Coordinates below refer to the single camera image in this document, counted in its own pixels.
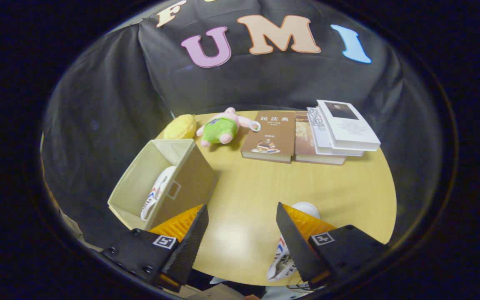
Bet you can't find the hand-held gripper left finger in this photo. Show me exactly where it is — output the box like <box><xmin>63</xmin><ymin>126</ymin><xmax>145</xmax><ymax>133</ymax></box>
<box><xmin>100</xmin><ymin>203</ymin><xmax>210</xmax><ymax>293</ymax></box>

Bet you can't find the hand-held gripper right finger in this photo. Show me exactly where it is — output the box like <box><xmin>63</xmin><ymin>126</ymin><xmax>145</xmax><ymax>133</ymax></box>
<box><xmin>276</xmin><ymin>202</ymin><xmax>389</xmax><ymax>290</ymax></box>

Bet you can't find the white sneaker shoe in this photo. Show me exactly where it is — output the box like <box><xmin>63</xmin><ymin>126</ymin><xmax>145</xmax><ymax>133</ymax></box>
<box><xmin>140</xmin><ymin>166</ymin><xmax>178</xmax><ymax>222</ymax></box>
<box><xmin>267</xmin><ymin>202</ymin><xmax>321</xmax><ymax>283</ymax></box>

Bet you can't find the beige fabric storage box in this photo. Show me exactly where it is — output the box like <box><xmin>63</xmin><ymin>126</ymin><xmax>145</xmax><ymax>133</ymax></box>
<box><xmin>107</xmin><ymin>139</ymin><xmax>219</xmax><ymax>231</ymax></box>

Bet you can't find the brown patterned book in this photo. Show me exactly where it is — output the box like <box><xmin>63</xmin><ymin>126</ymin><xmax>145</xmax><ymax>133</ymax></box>
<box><xmin>294</xmin><ymin>110</ymin><xmax>347</xmax><ymax>165</ymax></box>

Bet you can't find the white book with patterned cover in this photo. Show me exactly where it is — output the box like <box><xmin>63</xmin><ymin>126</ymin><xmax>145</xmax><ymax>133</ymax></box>
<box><xmin>306</xmin><ymin>107</ymin><xmax>365</xmax><ymax>157</ymax></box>

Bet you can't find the brown book with illustrated cover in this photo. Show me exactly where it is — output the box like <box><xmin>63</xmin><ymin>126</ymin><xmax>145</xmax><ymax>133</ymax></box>
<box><xmin>240</xmin><ymin>110</ymin><xmax>297</xmax><ymax>164</ymax></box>

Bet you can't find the yellow plush toy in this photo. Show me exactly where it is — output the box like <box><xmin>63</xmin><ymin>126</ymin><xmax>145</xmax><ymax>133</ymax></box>
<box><xmin>164</xmin><ymin>114</ymin><xmax>198</xmax><ymax>140</ymax></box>

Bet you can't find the pink and green plush toy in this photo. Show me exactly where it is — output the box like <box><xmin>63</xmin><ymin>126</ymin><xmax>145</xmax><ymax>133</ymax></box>
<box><xmin>196</xmin><ymin>107</ymin><xmax>262</xmax><ymax>148</ymax></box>

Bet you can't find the white book with dark portrait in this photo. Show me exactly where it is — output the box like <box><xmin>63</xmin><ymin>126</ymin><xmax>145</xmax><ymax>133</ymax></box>
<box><xmin>316</xmin><ymin>99</ymin><xmax>382</xmax><ymax>152</ymax></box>

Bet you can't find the black backdrop cloth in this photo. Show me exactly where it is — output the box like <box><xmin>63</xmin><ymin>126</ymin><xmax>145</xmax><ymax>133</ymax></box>
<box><xmin>40</xmin><ymin>0</ymin><xmax>440</xmax><ymax>250</ymax></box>

